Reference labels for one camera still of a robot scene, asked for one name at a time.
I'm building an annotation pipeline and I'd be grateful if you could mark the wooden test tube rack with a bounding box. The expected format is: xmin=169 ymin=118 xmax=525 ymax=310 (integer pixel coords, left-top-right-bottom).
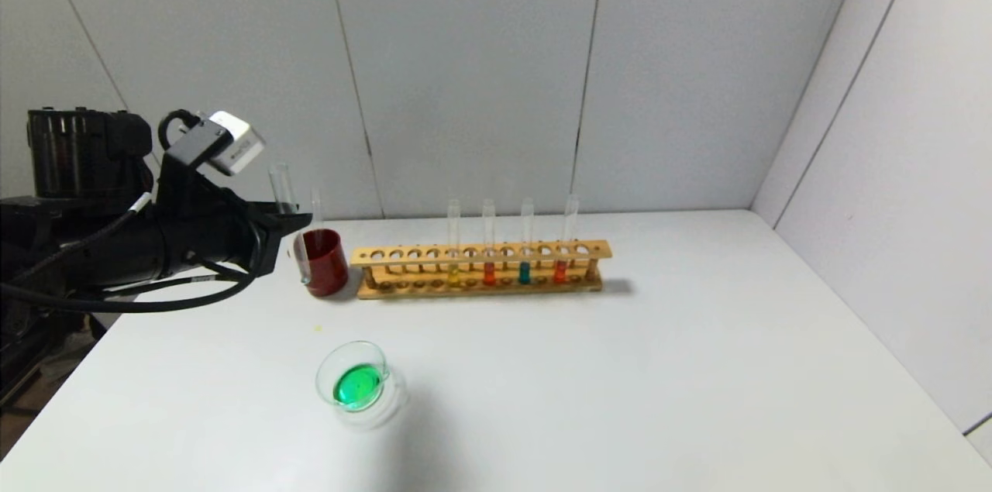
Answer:
xmin=350 ymin=240 xmax=613 ymax=301

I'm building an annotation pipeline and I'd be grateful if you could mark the red pigment test tube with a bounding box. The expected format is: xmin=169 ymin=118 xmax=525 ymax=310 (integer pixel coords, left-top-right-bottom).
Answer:
xmin=484 ymin=198 xmax=498 ymax=286
xmin=553 ymin=194 xmax=579 ymax=284

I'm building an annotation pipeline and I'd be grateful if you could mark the clear glass beaker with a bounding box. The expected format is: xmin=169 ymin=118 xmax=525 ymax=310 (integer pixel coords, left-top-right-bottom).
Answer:
xmin=315 ymin=340 xmax=404 ymax=425

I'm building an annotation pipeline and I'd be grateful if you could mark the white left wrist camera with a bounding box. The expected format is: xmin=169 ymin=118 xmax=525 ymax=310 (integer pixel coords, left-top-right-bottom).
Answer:
xmin=208 ymin=111 xmax=266 ymax=177

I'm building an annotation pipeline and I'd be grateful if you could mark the dark shelf furniture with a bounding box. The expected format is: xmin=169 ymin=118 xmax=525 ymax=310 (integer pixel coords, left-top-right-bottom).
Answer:
xmin=0 ymin=314 xmax=105 ymax=409

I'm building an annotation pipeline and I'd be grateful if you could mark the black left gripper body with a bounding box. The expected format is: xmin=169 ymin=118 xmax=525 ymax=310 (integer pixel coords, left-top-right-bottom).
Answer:
xmin=154 ymin=186 xmax=284 ymax=278

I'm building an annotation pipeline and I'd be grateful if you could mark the red cylindrical cup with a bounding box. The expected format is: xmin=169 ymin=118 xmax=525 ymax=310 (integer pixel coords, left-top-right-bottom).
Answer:
xmin=293 ymin=229 xmax=350 ymax=298

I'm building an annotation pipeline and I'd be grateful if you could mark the black camera cable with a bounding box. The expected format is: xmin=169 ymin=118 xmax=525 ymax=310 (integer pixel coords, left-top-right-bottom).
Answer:
xmin=0 ymin=111 xmax=260 ymax=314

